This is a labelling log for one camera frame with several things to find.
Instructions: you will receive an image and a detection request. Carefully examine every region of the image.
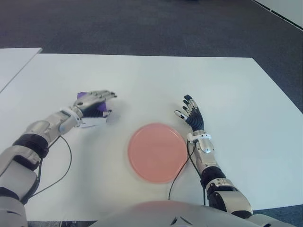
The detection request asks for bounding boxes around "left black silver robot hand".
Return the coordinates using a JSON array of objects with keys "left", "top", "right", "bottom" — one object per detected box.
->
[{"left": 72, "top": 89, "right": 118, "bottom": 119}]

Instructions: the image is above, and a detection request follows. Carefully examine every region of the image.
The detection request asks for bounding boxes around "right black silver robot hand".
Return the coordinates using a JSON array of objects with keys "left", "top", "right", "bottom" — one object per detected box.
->
[{"left": 174, "top": 94, "right": 205, "bottom": 131}]

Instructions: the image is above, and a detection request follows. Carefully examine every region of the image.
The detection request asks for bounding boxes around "purple white tissue pack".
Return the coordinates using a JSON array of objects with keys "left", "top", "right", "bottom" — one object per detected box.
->
[{"left": 77, "top": 91, "right": 108, "bottom": 129}]

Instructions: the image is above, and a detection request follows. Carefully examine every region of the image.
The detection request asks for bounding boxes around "pink round plate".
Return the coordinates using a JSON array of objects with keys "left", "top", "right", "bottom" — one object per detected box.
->
[{"left": 127, "top": 122, "right": 187, "bottom": 184}]

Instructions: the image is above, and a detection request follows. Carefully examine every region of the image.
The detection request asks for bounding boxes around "white side table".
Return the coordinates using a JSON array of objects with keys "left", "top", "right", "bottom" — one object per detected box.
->
[{"left": 0, "top": 47, "right": 43, "bottom": 93}]

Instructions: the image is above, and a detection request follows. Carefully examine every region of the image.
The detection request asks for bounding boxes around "silver robot torso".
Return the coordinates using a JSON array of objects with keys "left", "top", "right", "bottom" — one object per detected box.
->
[{"left": 89, "top": 200, "right": 285, "bottom": 227}]

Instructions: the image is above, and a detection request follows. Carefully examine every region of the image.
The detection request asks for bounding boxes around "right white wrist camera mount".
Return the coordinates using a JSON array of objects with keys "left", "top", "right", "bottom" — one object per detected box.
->
[{"left": 187, "top": 133, "right": 212, "bottom": 144}]

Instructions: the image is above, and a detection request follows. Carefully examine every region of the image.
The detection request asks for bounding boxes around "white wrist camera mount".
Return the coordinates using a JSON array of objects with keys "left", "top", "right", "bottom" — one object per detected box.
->
[
  {"left": 59, "top": 107, "right": 83, "bottom": 127},
  {"left": 187, "top": 133, "right": 212, "bottom": 144}
]

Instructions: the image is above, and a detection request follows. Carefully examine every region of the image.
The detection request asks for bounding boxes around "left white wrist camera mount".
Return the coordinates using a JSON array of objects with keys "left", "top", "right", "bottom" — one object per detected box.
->
[{"left": 59, "top": 107, "right": 83, "bottom": 127}]

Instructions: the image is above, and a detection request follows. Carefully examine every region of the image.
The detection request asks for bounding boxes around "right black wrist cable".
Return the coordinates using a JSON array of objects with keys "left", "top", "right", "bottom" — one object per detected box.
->
[{"left": 168, "top": 141, "right": 206, "bottom": 206}]

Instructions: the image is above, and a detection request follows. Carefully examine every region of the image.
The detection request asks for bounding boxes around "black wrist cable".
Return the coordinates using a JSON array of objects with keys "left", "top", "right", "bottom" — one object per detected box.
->
[
  {"left": 168, "top": 141, "right": 206, "bottom": 206},
  {"left": 23, "top": 134, "right": 72, "bottom": 204}
]

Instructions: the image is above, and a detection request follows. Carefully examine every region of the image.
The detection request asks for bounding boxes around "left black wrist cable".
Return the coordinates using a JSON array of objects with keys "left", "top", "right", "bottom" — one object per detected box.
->
[{"left": 23, "top": 134, "right": 72, "bottom": 204}]

